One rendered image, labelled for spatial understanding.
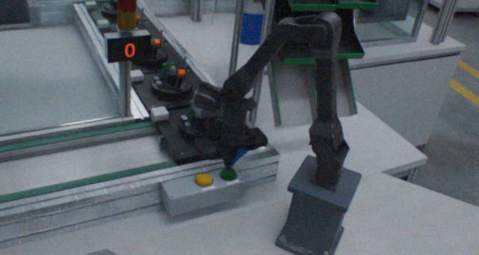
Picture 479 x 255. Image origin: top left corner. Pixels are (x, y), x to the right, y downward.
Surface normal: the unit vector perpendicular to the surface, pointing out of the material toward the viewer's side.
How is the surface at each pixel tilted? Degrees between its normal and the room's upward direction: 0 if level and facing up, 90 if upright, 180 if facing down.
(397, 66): 90
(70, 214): 90
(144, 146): 0
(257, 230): 0
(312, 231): 90
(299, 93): 45
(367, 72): 90
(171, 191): 0
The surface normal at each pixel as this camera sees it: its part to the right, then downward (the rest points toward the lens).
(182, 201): 0.46, 0.51
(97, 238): 0.11, -0.84
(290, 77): 0.29, -0.22
